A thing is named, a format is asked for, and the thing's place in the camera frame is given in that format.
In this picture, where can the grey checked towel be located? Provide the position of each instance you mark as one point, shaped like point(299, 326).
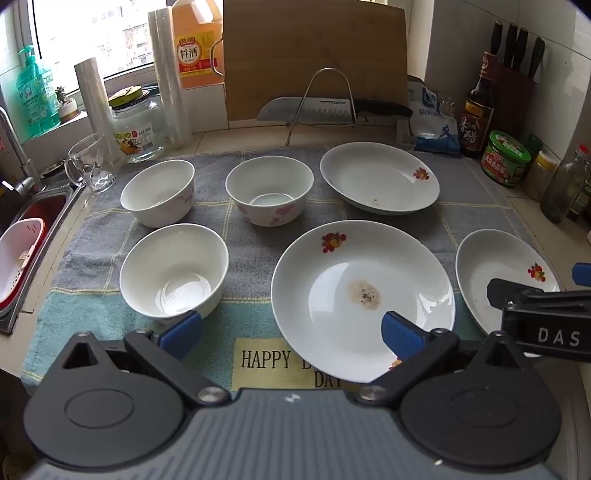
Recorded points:
point(258, 258)

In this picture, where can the red basin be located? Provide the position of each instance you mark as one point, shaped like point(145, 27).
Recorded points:
point(46, 207)

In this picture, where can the tall plastic wrap roll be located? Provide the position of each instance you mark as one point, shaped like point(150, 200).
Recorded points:
point(168, 69)

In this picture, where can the orange cooking wine jug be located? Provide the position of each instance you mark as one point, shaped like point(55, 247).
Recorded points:
point(196, 55)

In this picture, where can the stainless steel sink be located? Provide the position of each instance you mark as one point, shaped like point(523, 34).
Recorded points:
point(69, 203)

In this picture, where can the blue white salt bag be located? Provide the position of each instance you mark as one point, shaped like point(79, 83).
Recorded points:
point(436, 134)

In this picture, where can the green dish soap pump bottle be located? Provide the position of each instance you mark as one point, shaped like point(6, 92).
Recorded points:
point(30, 97)

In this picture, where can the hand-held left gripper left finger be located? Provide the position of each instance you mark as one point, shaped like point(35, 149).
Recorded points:
point(182, 330)

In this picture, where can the bamboo cutting board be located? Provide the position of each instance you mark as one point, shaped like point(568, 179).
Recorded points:
point(277, 55)

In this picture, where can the white ceramic bowl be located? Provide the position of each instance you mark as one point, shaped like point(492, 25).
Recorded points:
point(157, 194)
point(173, 267)
point(270, 184)

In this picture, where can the clear glass mug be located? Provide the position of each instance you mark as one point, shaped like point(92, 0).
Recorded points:
point(92, 166)

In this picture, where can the dark vinegar bottle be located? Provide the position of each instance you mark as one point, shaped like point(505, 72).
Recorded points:
point(475, 124)

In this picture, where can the yellow lid spice jar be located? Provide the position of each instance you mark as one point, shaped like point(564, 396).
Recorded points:
point(540, 177)

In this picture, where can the small clear bottle red cap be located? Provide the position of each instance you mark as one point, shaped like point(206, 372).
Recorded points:
point(563, 189)

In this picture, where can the dark wooden knife block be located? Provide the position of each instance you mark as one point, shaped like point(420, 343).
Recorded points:
point(512, 101)

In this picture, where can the metal faucet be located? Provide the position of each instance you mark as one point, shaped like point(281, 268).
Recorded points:
point(18, 152)

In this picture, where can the white colander basket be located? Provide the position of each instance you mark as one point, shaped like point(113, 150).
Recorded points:
point(18, 258)

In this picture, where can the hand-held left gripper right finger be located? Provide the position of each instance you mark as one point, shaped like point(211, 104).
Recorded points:
point(401, 334)

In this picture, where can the green lid sauce jar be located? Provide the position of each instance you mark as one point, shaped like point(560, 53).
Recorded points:
point(505, 161)

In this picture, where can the glass jar yellow lid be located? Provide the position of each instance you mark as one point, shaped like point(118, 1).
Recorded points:
point(138, 134)

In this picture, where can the small potted plant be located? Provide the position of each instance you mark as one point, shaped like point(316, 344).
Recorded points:
point(67, 108)

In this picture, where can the green plastic bottle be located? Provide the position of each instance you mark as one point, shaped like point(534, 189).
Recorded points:
point(51, 97)

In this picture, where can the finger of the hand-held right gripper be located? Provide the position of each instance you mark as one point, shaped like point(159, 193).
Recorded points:
point(582, 273)
point(508, 289)

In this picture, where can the white plate fruit print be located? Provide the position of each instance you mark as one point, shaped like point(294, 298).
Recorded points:
point(332, 295)
point(480, 272)
point(369, 175)

